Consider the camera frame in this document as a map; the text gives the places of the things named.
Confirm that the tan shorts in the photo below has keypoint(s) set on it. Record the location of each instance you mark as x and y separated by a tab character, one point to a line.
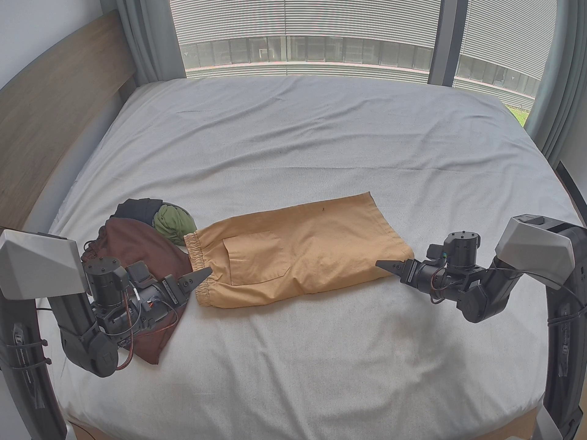
302	255

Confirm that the black garment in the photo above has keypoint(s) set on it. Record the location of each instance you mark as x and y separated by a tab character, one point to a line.
135	211

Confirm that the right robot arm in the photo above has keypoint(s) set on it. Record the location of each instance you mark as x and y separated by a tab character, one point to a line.
532	245

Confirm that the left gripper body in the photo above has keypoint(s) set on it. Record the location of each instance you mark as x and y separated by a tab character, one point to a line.
163	298

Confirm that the brown garment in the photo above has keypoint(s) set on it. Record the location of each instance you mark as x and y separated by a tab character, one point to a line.
137	250

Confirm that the green garment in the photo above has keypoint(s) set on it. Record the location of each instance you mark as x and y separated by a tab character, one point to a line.
172	225

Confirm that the bed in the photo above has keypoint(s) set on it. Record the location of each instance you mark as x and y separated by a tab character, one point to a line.
293	131

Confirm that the window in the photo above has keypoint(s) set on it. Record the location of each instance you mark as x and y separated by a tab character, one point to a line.
442	25

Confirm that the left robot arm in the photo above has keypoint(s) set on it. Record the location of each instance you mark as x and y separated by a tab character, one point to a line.
41	264

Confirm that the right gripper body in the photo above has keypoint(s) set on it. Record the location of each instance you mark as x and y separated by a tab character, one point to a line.
419	275

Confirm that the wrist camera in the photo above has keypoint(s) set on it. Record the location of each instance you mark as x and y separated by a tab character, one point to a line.
137	274
436	252

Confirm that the grey-green curtain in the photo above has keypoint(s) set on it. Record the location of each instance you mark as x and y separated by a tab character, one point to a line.
146	25
564	62

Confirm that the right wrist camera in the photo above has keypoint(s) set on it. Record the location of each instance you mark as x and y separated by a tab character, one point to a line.
436	252

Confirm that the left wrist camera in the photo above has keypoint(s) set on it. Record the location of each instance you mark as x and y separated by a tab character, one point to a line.
137	274

